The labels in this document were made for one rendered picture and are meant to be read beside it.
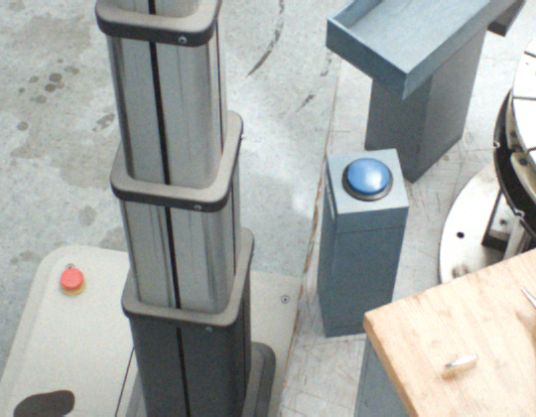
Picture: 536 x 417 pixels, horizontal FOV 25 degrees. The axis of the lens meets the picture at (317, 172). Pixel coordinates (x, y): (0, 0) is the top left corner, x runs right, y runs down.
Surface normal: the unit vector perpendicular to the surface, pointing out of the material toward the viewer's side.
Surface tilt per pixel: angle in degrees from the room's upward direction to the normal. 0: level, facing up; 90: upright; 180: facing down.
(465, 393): 0
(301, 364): 0
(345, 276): 90
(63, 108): 0
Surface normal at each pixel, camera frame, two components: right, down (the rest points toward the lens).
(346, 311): 0.15, 0.81
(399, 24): 0.04, -0.58
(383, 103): -0.67, 0.59
